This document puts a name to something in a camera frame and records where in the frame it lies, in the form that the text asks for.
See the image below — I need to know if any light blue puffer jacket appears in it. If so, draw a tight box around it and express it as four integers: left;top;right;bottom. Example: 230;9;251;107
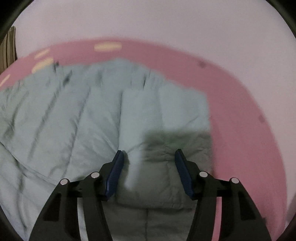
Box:
1;59;212;240

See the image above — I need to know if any pink polka dot bedsheet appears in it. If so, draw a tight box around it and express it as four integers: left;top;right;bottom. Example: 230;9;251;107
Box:
1;39;287;240

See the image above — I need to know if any striped headboard cover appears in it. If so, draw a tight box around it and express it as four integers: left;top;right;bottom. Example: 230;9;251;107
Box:
0;26;17;73

